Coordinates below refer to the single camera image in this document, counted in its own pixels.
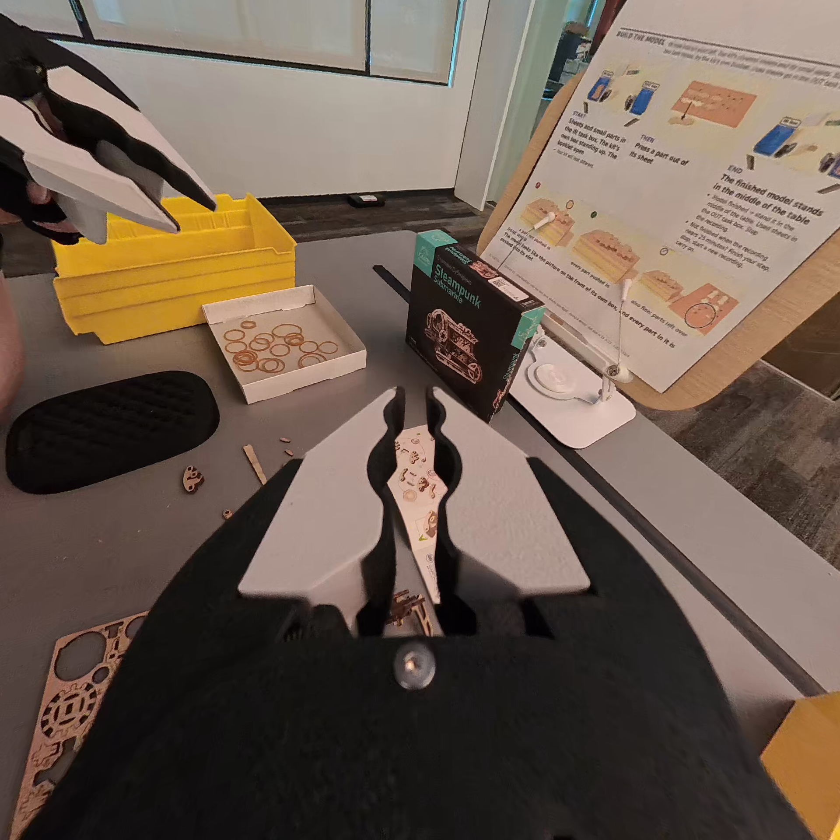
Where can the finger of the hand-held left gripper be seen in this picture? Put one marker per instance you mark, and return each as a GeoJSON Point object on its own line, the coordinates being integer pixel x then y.
{"type": "Point", "coordinates": [72, 164]}
{"type": "Point", "coordinates": [131, 124]}

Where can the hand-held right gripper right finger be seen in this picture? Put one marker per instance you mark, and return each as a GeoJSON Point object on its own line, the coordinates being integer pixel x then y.
{"type": "Point", "coordinates": [512, 525]}

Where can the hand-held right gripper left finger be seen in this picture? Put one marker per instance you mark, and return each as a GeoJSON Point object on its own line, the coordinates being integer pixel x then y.
{"type": "Point", "coordinates": [315, 525]}

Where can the long curved wooden model part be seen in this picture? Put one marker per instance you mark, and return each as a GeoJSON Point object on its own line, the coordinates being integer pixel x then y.
{"type": "Point", "coordinates": [254, 464]}

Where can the person's left forearm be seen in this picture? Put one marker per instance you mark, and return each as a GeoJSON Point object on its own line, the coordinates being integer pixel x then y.
{"type": "Point", "coordinates": [8, 354]}

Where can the black model kit box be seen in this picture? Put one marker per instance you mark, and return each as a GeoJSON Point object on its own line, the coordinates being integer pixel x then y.
{"type": "Point", "coordinates": [459, 328]}

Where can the person's left hand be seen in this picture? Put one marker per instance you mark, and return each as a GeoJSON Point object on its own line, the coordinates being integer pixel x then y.
{"type": "Point", "coordinates": [40, 193]}

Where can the illustrated instruction booklet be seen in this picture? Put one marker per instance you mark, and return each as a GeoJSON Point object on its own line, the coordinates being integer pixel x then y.
{"type": "Point", "coordinates": [413, 485]}

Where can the white glossy sheet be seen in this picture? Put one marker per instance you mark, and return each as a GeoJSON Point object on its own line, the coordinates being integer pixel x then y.
{"type": "Point", "coordinates": [577, 420]}

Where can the wooden gear assembly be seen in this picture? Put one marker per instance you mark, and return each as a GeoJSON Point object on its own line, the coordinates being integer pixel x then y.
{"type": "Point", "coordinates": [403, 613]}

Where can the small heart-shaped wooden part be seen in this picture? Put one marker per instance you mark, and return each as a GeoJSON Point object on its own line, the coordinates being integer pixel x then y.
{"type": "Point", "coordinates": [193, 479]}

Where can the large glass window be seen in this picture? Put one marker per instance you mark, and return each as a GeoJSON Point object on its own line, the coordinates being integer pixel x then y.
{"type": "Point", "coordinates": [229, 26]}

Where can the white cardboard tray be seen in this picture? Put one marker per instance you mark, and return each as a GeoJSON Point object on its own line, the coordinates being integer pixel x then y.
{"type": "Point", "coordinates": [315, 377]}

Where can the yellow plastic bin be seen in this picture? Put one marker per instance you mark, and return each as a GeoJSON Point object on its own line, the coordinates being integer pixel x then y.
{"type": "Point", "coordinates": [807, 768]}
{"type": "Point", "coordinates": [197, 262]}

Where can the pile of rubber bands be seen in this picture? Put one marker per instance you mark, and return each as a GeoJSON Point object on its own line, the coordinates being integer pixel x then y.
{"type": "Point", "coordinates": [275, 348]}

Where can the black ribbed wrist rest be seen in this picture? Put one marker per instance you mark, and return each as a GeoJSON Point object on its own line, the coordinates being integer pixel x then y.
{"type": "Point", "coordinates": [111, 433]}

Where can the small black device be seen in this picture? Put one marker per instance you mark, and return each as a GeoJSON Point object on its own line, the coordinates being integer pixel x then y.
{"type": "Point", "coordinates": [366, 201]}

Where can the black table slot cover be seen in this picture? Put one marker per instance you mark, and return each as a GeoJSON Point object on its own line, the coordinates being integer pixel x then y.
{"type": "Point", "coordinates": [392, 284]}

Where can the wooden easel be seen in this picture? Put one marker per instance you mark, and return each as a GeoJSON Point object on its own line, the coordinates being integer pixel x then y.
{"type": "Point", "coordinates": [754, 367]}

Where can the printed info card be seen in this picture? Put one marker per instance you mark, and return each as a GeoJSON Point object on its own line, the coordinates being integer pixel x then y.
{"type": "Point", "coordinates": [689, 197]}

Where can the wooden sheet with gear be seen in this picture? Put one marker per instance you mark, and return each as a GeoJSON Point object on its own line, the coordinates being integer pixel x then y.
{"type": "Point", "coordinates": [33, 787]}

